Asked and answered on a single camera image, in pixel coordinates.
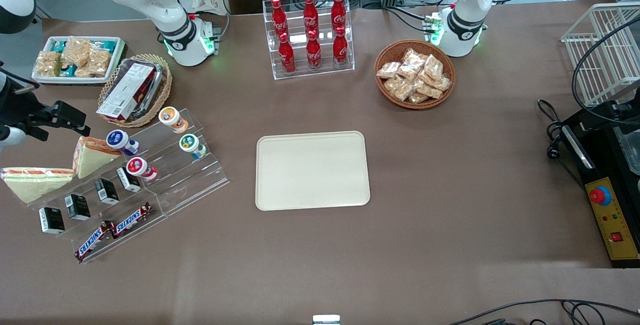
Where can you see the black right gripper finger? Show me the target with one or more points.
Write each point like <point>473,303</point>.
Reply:
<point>85,130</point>
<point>42,134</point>

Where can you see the green gum bottle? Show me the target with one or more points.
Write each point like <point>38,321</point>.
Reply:
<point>191,145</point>

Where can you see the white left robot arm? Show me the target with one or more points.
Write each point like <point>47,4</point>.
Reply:
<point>472,10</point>

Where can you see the blue gum bottle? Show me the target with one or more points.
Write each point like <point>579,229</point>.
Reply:
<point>119,140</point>

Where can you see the red gum bottle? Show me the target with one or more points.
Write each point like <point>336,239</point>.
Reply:
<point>138,167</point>

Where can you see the orange gum bottle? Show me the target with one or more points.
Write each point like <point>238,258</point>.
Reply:
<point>171,117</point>

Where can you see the clear plastic food tray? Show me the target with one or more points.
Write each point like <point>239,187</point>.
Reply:
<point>157,77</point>

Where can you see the cream plastic tray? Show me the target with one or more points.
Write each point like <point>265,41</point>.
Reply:
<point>312,171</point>

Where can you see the triangular packaged sandwich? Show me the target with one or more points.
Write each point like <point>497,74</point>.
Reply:
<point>92,157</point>
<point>35,184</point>

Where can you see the teal snack packet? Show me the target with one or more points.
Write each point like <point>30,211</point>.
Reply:
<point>68,70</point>
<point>59,45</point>
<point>106,45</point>

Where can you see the clear bag of crackers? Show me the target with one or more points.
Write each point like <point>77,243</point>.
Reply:
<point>48,62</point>
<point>76,50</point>
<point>98,61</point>

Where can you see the small black carton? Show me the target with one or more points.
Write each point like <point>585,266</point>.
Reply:
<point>52,220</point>
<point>107,191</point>
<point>77,207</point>
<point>128,179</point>

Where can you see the white rectangular bin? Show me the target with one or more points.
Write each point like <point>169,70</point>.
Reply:
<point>116,57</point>

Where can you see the oval wicker basket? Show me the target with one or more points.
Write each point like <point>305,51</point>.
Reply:
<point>162,95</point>

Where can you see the snickers chocolate bar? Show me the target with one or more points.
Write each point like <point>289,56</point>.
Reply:
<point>131,219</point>
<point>92,241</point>

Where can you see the clear acrylic tiered stand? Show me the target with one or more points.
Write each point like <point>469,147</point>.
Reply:
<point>185,185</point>

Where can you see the red cola bottle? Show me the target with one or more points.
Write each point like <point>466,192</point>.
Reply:
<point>279,17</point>
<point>340,49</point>
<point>338,11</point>
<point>286,56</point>
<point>310,14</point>
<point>313,52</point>

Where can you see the clear acrylic bottle rack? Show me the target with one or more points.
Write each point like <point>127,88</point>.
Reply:
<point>320,67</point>

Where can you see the brown snack packet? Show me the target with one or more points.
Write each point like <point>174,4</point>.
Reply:
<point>433,66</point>
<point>443,84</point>
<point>418,98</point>
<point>400,88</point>
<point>412,57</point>
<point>389,70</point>
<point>430,90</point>

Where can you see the round wicker basket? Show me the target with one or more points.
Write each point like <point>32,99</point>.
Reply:
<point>392,52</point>

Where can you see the black control box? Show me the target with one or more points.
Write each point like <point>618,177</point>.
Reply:
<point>602,155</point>

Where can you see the yellow emergency stop panel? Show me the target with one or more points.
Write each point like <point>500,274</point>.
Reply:
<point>617,225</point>

